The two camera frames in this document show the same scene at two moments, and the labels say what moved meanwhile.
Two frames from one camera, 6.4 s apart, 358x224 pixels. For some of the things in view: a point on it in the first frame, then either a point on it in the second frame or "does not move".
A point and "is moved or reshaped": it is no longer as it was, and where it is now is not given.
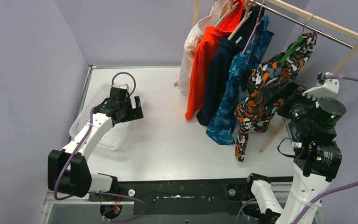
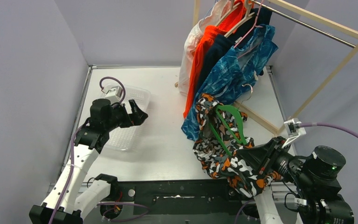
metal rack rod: x=310 y=26 does not move
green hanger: x=295 y=45 -> x=235 y=115
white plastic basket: x=116 y=135 is moved or reshaped
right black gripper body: x=292 y=90 -> x=272 y=153
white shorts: x=218 y=9 does not move
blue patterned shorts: x=221 y=129 -> x=234 y=78
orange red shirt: x=201 y=51 does not move
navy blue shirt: x=223 y=52 -> x=220 y=46
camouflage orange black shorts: x=267 y=83 -> x=219 y=140
